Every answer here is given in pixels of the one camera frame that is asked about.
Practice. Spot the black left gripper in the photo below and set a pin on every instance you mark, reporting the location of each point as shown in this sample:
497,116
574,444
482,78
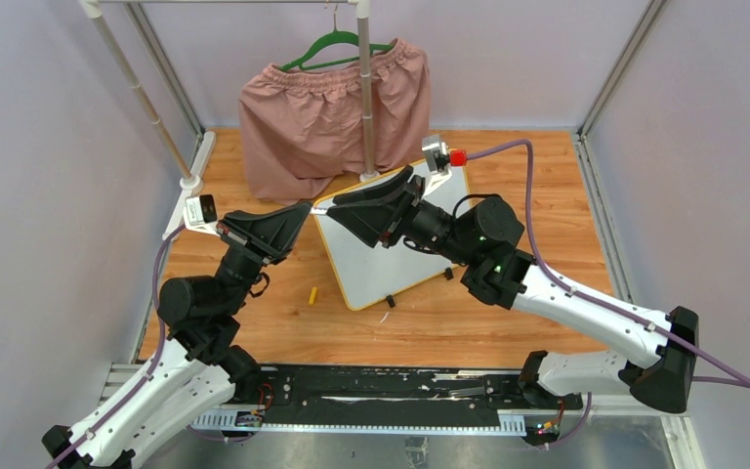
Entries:
266,237

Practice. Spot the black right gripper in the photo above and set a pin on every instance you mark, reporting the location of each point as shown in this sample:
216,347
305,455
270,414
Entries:
374,223

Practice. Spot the yellow framed whiteboard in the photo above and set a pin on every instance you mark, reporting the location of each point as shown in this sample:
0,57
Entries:
367,275

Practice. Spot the yellow marker cap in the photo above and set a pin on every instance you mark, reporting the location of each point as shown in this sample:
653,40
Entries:
313,295

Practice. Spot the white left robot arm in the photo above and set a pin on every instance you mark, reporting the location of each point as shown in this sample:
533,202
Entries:
196,364

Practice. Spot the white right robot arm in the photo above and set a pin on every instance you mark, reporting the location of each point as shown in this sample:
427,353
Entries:
648,354

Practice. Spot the metal whiteboard stand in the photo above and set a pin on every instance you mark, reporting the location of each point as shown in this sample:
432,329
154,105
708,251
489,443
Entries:
415,292

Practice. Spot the white clothes rack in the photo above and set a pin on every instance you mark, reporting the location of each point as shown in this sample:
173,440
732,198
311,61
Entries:
191,181

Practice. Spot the pink shorts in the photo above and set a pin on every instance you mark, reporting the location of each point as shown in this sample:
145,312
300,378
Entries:
302,129

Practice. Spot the green clothes hanger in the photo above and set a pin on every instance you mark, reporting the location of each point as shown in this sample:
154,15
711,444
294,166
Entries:
341,47

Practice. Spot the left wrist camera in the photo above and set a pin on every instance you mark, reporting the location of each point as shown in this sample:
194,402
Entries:
200,214

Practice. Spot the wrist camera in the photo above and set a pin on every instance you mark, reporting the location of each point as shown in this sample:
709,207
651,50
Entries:
200,214
437,156

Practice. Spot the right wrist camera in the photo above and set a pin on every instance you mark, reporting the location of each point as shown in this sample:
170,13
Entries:
437,156

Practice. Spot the aluminium cage frame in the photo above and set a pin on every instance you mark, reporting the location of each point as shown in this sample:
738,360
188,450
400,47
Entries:
501,70

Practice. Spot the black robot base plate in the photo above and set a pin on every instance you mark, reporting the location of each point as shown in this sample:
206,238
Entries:
404,400

